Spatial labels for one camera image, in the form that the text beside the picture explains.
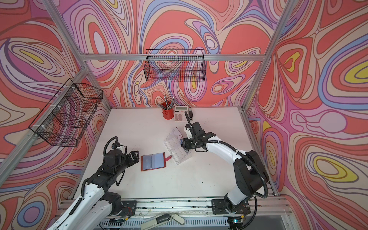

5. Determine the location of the red leather card holder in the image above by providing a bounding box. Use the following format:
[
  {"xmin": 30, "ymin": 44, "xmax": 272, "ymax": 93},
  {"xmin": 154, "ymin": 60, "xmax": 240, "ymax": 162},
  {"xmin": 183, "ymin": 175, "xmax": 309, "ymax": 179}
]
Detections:
[{"xmin": 140, "ymin": 152, "xmax": 172, "ymax": 172}]

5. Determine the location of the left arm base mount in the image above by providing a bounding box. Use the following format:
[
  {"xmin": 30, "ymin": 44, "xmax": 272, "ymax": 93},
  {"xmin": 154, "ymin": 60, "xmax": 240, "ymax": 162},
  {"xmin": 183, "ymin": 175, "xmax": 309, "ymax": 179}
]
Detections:
[{"xmin": 108, "ymin": 200, "xmax": 137, "ymax": 218}]

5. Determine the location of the left wire basket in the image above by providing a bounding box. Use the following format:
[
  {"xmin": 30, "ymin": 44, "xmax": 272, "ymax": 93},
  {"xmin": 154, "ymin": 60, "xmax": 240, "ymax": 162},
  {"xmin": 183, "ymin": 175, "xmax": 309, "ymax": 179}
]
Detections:
[{"xmin": 28, "ymin": 79, "xmax": 104, "ymax": 147}]

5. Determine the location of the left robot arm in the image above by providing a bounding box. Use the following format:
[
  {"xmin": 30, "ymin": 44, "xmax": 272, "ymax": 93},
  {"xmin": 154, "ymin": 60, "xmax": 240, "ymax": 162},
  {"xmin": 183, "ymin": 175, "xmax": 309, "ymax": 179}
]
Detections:
[{"xmin": 49, "ymin": 137, "xmax": 140, "ymax": 230}]

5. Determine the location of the back wire basket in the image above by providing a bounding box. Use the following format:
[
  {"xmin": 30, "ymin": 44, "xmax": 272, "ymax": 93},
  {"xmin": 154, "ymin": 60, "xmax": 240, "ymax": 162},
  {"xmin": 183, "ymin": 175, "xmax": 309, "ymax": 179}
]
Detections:
[{"xmin": 143, "ymin": 48, "xmax": 207, "ymax": 82}]

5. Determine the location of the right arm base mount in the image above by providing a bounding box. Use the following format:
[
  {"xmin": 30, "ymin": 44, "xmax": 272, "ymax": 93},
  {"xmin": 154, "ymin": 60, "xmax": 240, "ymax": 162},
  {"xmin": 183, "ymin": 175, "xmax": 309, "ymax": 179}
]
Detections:
[{"xmin": 207, "ymin": 199, "xmax": 251, "ymax": 216}]

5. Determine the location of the wire basket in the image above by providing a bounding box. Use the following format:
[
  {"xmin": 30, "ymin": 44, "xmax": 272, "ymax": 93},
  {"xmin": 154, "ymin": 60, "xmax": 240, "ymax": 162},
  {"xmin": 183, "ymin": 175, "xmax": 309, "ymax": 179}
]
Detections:
[
  {"xmin": 143, "ymin": 48, "xmax": 207, "ymax": 82},
  {"xmin": 28, "ymin": 79, "xmax": 104, "ymax": 147}
]

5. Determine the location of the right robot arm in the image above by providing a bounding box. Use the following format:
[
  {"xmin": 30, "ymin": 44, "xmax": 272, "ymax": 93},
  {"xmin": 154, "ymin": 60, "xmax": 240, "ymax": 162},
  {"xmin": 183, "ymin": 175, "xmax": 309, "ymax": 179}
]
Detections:
[{"xmin": 181, "ymin": 112, "xmax": 269, "ymax": 214}]

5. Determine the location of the white VIP card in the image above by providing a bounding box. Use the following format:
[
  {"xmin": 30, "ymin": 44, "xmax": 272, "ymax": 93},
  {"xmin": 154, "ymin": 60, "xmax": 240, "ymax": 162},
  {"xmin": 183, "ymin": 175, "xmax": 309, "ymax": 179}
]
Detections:
[{"xmin": 172, "ymin": 128, "xmax": 183, "ymax": 139}]

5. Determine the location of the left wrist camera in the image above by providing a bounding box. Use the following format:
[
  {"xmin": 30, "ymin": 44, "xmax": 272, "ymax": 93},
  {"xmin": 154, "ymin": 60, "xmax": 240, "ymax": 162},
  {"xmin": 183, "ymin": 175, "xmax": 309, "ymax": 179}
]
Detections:
[{"xmin": 111, "ymin": 142, "xmax": 127, "ymax": 155}]

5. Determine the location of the grey handheld device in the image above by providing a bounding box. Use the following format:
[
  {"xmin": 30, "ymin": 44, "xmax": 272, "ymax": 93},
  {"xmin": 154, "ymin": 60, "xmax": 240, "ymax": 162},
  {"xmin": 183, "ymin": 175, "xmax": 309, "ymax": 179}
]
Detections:
[{"xmin": 140, "ymin": 213, "xmax": 185, "ymax": 230}]

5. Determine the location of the red pen cup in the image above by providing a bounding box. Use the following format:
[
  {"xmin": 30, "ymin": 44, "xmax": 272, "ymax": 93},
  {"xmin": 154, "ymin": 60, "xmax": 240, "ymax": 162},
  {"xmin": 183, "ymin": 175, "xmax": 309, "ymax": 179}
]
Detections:
[{"xmin": 162, "ymin": 102, "xmax": 174, "ymax": 120}]

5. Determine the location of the white pink calculator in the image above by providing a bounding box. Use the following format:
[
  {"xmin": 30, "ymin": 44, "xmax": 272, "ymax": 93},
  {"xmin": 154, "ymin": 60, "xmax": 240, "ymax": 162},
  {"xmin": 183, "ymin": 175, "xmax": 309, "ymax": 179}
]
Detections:
[{"xmin": 174, "ymin": 106, "xmax": 189, "ymax": 122}]

